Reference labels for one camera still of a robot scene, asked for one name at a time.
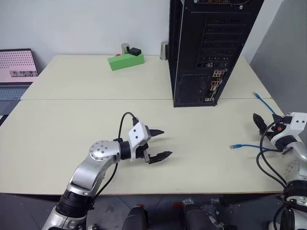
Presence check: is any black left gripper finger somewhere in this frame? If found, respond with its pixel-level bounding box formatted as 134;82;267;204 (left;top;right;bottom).
148;150;173;165
150;128;165;139

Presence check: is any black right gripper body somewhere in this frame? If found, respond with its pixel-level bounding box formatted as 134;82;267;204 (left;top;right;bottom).
259;121;290;140

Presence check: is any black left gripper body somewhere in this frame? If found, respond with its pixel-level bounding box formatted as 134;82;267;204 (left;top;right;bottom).
135;128;154;165

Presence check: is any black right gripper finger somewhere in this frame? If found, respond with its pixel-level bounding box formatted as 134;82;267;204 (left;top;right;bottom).
253;113;267;134
272;114;289;123

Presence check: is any dark rounded shape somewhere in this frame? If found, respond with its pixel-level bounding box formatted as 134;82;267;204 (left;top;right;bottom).
122;205;150;230

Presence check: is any green wedge box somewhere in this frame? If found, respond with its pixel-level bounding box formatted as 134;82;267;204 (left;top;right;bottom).
106;53;145;72

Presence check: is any tall silver metal cup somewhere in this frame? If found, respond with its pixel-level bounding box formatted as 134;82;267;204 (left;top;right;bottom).
159;41;169;61

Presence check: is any black computer tower case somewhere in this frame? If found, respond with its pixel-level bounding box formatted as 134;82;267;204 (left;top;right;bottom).
168;0;265;108

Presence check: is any laptop with pink screen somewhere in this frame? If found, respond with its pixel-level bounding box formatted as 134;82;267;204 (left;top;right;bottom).
0;48;39;122

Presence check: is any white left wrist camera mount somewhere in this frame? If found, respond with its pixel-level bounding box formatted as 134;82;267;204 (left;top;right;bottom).
127;122;152;162

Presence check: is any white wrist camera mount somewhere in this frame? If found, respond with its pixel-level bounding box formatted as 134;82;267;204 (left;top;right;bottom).
127;122;152;162
270;112;307;147

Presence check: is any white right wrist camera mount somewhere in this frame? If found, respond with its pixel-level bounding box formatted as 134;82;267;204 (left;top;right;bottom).
270;112;307;147

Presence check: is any blue ethernet cable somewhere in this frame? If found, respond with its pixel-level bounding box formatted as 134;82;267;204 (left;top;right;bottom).
229;92;285;152

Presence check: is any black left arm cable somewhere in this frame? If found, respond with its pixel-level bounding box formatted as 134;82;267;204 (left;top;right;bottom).
94;112;139;196

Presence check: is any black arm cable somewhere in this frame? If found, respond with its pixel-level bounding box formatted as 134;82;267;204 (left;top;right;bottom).
94;112;139;196
255;121;288;191

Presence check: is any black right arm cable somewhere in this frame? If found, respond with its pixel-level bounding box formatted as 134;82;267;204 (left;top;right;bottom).
255;121;288;191

